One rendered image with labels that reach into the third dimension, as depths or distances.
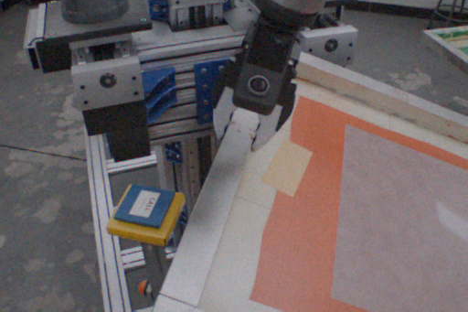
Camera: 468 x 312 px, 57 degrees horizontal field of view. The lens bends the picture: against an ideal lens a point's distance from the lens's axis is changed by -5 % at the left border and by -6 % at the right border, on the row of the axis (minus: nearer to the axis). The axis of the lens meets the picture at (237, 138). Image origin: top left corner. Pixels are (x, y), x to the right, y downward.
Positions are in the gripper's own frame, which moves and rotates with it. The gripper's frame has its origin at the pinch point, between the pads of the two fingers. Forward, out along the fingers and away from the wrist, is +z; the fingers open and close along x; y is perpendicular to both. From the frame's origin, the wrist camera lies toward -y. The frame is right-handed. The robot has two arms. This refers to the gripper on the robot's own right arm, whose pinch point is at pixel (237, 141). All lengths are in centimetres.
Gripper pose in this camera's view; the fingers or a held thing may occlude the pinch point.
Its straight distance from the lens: 60.7
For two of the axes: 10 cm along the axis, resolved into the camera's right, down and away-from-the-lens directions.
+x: -9.4, -3.5, 0.1
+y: 2.2, -6.0, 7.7
